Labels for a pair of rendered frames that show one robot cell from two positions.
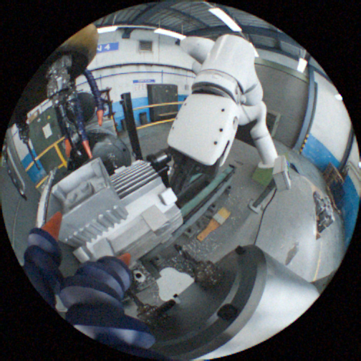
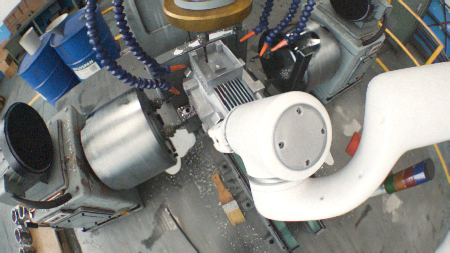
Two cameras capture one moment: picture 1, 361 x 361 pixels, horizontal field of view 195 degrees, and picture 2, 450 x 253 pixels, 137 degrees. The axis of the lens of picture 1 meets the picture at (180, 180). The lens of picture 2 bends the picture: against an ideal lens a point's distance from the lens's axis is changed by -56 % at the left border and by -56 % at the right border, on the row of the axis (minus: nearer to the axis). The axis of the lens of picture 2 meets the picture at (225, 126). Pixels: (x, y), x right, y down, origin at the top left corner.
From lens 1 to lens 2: 0.40 m
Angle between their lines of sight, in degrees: 57
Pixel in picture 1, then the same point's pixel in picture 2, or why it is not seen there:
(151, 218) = (204, 108)
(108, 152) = (291, 66)
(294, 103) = not seen: outside the picture
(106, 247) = (192, 85)
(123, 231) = (202, 94)
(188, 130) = not seen: hidden behind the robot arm
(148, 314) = (156, 102)
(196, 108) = not seen: hidden behind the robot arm
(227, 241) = (200, 204)
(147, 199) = (218, 106)
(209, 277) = (164, 129)
